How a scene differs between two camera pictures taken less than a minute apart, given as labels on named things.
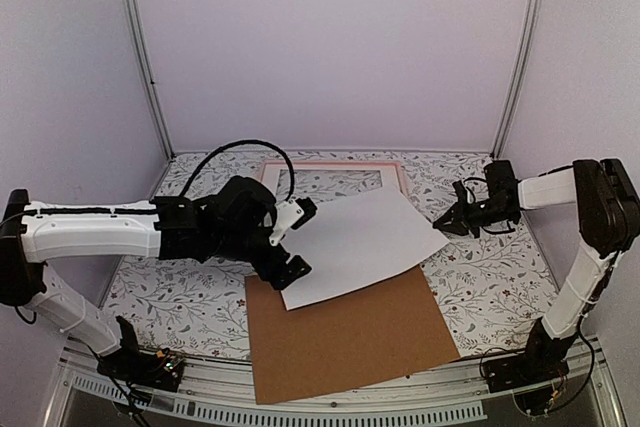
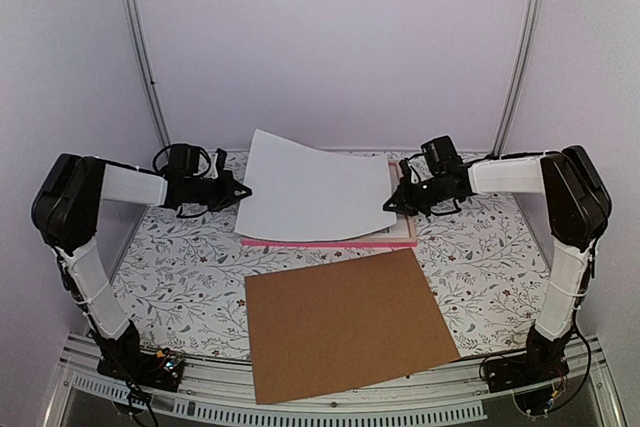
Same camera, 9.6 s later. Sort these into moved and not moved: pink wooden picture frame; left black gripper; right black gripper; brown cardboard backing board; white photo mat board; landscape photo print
Moved: right black gripper; pink wooden picture frame; white photo mat board; left black gripper; landscape photo print
Not moved: brown cardboard backing board
